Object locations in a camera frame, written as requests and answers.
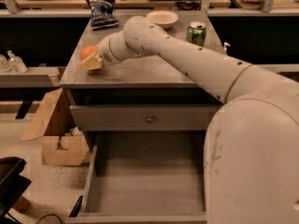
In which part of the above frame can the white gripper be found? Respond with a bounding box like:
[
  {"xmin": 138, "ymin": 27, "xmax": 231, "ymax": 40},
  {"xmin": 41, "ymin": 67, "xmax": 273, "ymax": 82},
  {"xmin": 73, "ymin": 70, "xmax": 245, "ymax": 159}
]
[{"xmin": 80, "ymin": 32, "xmax": 136, "ymax": 71}]

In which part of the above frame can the orange fruit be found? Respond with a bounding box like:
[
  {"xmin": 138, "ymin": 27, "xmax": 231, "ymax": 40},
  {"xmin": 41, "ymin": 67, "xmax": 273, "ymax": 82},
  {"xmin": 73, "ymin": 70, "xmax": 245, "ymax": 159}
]
[{"xmin": 80, "ymin": 46, "xmax": 97, "ymax": 61}]

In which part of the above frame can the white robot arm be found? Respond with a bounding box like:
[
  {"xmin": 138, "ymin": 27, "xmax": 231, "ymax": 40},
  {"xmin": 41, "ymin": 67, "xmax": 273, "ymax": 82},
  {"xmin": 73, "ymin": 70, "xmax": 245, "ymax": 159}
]
[{"xmin": 80, "ymin": 16, "xmax": 299, "ymax": 224}]

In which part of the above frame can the grey top drawer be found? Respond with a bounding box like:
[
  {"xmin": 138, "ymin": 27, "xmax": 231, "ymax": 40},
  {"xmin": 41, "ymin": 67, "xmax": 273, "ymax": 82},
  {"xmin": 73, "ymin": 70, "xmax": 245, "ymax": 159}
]
[{"xmin": 70, "ymin": 105, "xmax": 218, "ymax": 131}]

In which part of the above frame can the grey drawer cabinet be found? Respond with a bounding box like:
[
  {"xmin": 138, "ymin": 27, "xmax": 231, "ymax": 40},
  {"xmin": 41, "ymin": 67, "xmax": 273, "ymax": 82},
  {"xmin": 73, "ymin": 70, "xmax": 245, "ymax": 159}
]
[{"xmin": 59, "ymin": 9, "xmax": 242, "ymax": 151}]

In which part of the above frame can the grey open middle drawer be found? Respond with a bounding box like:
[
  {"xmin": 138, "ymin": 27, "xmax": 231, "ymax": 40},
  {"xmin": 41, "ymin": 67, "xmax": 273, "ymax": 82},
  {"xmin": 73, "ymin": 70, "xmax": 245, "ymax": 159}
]
[{"xmin": 66, "ymin": 131, "xmax": 207, "ymax": 224}]

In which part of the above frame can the blue chip bag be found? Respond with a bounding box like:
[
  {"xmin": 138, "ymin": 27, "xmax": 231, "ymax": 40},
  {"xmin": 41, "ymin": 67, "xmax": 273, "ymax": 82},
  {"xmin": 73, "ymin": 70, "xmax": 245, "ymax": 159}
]
[{"xmin": 85, "ymin": 0, "xmax": 120, "ymax": 29}]

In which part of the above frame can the clear plastic bottle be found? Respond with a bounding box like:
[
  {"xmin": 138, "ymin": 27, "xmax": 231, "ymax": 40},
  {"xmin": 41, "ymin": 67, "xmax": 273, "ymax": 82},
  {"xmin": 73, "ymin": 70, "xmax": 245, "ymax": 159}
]
[{"xmin": 7, "ymin": 50, "xmax": 27, "ymax": 73}]

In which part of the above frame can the white bowl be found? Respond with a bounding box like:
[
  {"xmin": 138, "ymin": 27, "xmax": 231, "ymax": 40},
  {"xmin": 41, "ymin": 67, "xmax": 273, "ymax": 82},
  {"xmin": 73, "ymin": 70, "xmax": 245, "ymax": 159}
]
[{"xmin": 146, "ymin": 10, "xmax": 178, "ymax": 29}]

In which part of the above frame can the cardboard box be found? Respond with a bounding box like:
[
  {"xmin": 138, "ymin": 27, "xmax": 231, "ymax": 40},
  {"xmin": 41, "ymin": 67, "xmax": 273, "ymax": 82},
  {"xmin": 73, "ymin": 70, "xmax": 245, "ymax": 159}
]
[{"xmin": 21, "ymin": 67, "xmax": 91, "ymax": 167}]

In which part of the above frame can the green soda can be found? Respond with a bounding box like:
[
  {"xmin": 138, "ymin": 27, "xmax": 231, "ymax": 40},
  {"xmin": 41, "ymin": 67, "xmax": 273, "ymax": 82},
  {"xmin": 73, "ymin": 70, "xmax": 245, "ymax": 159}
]
[{"xmin": 185, "ymin": 21, "xmax": 206, "ymax": 47}]

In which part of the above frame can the white pump bottle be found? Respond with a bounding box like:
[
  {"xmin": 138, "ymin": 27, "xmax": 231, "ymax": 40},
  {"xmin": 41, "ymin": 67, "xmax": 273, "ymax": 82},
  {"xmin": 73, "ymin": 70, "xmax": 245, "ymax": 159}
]
[{"xmin": 223, "ymin": 42, "xmax": 231, "ymax": 51}]

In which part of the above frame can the black chair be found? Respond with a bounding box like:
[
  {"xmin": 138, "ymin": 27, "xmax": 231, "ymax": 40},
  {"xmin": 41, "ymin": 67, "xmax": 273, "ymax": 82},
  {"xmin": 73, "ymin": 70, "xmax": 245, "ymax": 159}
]
[{"xmin": 0, "ymin": 157, "xmax": 31, "ymax": 224}]

